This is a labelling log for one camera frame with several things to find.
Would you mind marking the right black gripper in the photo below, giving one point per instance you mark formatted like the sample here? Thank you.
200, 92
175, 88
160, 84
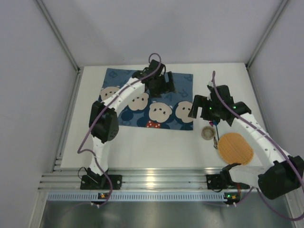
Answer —
204, 107

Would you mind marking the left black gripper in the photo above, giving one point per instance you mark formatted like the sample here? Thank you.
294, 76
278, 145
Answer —
164, 83

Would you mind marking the blue cartoon placemat cloth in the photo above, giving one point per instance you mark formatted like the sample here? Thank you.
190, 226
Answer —
168, 112

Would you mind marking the small beige ceramic cup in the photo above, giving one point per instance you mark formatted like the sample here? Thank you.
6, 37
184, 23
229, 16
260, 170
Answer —
208, 133

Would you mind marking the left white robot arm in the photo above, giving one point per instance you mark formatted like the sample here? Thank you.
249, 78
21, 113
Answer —
104, 124

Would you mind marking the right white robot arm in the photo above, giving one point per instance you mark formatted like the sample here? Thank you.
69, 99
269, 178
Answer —
279, 173

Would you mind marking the orange woven round coaster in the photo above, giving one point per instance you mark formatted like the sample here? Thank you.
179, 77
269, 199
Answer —
233, 148

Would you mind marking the right aluminium corner post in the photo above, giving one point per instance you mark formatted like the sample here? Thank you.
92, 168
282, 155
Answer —
283, 4

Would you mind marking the aluminium corner post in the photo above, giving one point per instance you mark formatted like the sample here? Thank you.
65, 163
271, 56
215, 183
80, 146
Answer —
42, 7
283, 4

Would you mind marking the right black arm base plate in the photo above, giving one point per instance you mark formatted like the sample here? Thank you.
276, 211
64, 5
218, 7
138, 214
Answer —
216, 183

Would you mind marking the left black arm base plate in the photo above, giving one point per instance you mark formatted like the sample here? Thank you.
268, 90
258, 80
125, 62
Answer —
89, 183

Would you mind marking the aluminium mounting rail frame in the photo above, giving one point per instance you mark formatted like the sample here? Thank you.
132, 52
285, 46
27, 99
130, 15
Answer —
147, 166

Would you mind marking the left aluminium corner post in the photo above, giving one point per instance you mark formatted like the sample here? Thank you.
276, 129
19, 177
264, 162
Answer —
42, 7

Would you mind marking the perforated metal cable strip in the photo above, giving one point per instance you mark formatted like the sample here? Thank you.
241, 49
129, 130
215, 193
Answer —
121, 196

